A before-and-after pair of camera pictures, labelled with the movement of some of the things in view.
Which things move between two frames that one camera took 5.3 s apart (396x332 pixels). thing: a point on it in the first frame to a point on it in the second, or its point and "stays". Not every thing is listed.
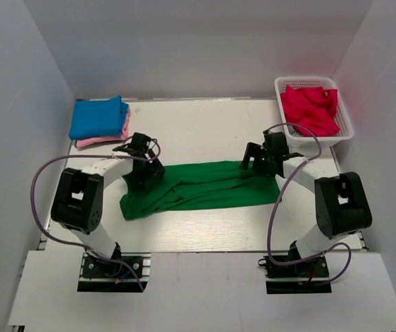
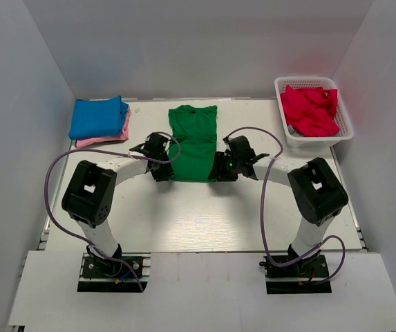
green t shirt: [197, 185] to [193, 142]
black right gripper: [253, 150] to [219, 165]
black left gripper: [154, 169] to [168, 172]
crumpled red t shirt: [312, 108] stays
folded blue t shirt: [97, 117] stays
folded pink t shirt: [122, 137] stays
